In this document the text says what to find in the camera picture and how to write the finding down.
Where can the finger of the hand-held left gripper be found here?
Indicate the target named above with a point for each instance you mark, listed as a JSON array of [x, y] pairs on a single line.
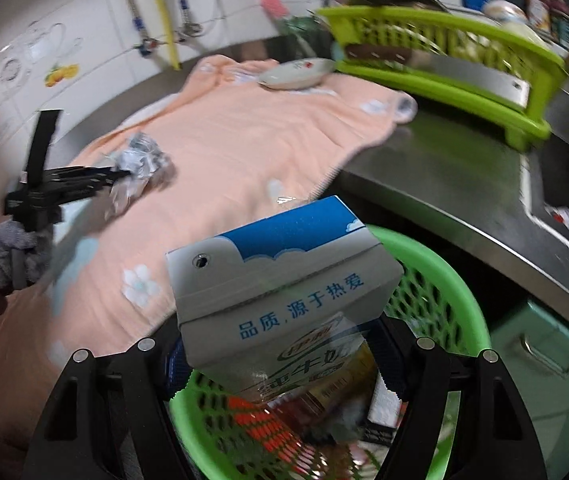
[[84, 191], [89, 176]]

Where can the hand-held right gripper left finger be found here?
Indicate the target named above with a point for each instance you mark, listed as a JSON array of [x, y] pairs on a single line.
[[174, 370]]

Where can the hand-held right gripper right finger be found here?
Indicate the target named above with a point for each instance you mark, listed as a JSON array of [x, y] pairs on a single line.
[[394, 355]]

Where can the silver foil wrapper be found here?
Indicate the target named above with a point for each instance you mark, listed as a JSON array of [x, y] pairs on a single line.
[[144, 160]]

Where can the green mesh plastic basket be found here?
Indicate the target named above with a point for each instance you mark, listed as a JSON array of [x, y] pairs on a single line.
[[434, 285]]

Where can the white and blue milk carton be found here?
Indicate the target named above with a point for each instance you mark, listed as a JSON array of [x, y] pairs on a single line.
[[274, 285]]

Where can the person's left hand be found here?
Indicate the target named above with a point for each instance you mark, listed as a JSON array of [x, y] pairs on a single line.
[[4, 250]]

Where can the red plastic object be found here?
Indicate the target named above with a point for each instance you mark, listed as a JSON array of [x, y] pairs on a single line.
[[252, 420]]

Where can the pale green cabinet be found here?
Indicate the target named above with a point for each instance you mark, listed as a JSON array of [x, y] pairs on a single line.
[[549, 360]]

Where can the peach flower print towel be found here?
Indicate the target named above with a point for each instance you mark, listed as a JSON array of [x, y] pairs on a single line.
[[244, 150]]

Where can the small white dish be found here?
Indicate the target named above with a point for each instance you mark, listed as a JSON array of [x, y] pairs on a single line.
[[560, 217]]

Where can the white plate with red print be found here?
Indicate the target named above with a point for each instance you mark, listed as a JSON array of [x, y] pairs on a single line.
[[294, 74]]

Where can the steel sink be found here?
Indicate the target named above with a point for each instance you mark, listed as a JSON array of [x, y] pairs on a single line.
[[564, 185]]

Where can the pink brush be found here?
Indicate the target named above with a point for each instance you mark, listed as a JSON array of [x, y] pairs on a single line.
[[274, 5]]

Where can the green glass jar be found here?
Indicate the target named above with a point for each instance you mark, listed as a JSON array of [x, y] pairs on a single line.
[[304, 35]]

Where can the green plastic dish rack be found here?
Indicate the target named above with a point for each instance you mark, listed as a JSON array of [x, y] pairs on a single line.
[[389, 20]]

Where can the white bowl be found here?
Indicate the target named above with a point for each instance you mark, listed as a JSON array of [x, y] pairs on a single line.
[[505, 11]]

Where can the red label sauce bottle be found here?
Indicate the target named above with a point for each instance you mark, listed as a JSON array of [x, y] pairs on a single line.
[[538, 5]]

